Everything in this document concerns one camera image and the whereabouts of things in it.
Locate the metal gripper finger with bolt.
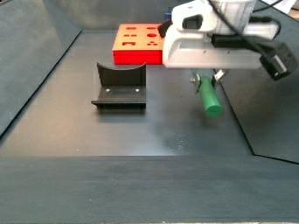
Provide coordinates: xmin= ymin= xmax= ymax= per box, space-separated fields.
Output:
xmin=211 ymin=70 xmax=226 ymax=87

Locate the metal gripper finger with black pad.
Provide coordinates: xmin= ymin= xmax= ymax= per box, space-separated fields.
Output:
xmin=191 ymin=70 xmax=202 ymax=93

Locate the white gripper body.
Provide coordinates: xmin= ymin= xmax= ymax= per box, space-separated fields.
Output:
xmin=163 ymin=0 xmax=277 ymax=69

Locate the green cylinder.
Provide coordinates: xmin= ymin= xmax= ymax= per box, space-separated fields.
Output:
xmin=199 ymin=76 xmax=222 ymax=117

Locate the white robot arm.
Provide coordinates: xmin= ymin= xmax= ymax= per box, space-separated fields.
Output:
xmin=159 ymin=0 xmax=278 ymax=87

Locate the red shape-sorter block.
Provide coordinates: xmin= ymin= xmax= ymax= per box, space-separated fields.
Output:
xmin=113 ymin=24 xmax=165 ymax=65

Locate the blue block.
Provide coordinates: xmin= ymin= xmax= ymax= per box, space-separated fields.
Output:
xmin=163 ymin=12 xmax=173 ymax=20

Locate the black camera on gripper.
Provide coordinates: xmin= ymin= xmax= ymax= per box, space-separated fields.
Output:
xmin=211 ymin=34 xmax=299 ymax=81

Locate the black cradle bracket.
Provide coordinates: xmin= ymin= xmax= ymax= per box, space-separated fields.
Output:
xmin=91 ymin=64 xmax=146 ymax=109

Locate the black cable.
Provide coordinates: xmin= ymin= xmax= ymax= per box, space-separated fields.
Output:
xmin=207 ymin=0 xmax=286 ymax=56

